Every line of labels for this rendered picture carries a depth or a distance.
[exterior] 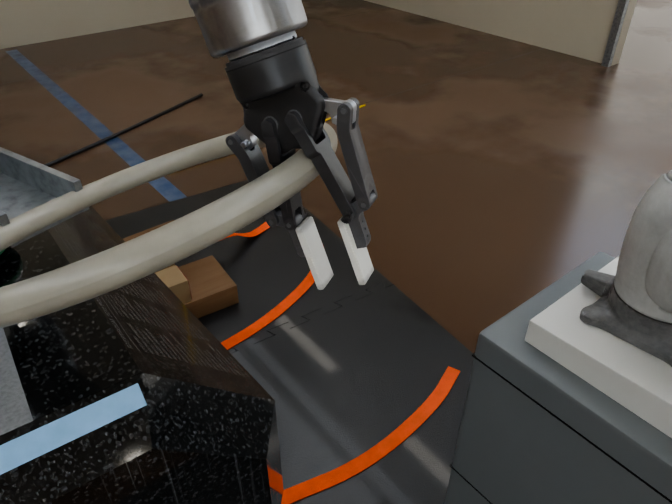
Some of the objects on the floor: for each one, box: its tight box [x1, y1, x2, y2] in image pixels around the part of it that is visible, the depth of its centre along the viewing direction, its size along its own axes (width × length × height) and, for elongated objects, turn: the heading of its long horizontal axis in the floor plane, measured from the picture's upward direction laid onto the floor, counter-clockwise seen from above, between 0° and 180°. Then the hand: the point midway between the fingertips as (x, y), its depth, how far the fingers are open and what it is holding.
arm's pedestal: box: [444, 252, 672, 504], centre depth 120 cm, size 50×50×80 cm
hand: (335, 251), depth 56 cm, fingers closed on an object, 4 cm apart
